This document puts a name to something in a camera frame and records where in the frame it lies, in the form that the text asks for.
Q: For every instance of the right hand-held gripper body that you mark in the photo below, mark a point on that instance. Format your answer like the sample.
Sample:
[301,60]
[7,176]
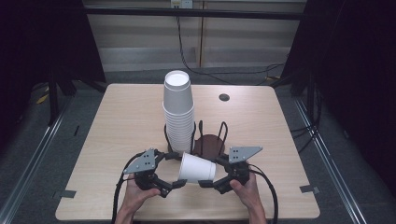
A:
[239,171]

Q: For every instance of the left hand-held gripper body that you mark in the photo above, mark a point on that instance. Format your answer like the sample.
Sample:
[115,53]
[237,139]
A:
[143,163]

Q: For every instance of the white paper cup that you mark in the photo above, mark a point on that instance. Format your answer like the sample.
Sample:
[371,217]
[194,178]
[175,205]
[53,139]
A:
[196,169]

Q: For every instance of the stack of white paper cups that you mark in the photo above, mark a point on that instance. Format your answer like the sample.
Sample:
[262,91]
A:
[179,124]

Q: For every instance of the person's right hand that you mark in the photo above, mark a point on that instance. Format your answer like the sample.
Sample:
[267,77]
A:
[249,194]

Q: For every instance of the person's left hand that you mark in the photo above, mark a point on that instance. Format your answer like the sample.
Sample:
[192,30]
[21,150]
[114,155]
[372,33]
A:
[137,196]

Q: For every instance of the round black table grommet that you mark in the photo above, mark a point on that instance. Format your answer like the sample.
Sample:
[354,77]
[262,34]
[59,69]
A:
[224,97]

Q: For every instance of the grey tape strip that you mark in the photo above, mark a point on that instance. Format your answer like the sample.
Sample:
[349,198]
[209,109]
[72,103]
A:
[67,194]
[308,189]

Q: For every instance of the small black floor tape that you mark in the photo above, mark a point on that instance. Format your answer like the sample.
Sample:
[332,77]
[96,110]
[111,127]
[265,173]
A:
[76,130]

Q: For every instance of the black metal stand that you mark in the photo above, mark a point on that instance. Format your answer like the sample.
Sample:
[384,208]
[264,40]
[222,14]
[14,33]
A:
[53,102]

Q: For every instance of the yellow floor tape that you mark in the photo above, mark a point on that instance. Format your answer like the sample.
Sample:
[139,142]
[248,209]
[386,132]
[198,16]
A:
[42,99]

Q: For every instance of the black curtain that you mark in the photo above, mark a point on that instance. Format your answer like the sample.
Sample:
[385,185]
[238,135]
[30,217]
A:
[351,62]
[40,37]

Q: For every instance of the metal floor rail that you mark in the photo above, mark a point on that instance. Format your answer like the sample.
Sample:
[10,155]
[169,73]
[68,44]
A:
[330,161]
[37,158]

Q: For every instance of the black horizontal frame bar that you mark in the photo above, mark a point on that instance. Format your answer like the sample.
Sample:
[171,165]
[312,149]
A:
[140,12]

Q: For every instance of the white wall outlet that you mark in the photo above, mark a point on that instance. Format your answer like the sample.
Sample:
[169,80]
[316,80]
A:
[182,3]

